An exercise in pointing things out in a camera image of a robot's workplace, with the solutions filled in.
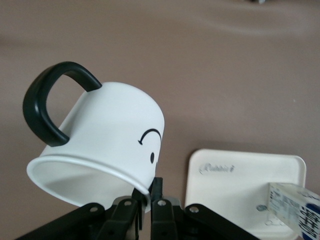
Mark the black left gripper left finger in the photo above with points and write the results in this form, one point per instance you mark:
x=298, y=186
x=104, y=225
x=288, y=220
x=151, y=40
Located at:
x=125, y=220

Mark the brown table mat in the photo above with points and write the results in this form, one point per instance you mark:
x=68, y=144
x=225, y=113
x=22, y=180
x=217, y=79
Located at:
x=175, y=75

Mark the white smiley face cup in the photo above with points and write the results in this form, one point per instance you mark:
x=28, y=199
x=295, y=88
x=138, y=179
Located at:
x=107, y=125

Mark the blue milk carton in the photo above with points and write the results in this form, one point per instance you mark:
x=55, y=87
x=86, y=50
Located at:
x=295, y=210

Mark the beige rabbit print tray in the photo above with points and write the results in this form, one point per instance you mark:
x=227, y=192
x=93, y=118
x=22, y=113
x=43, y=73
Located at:
x=230, y=182

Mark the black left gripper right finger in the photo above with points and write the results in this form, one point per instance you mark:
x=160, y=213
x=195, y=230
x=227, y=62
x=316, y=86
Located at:
x=162, y=217

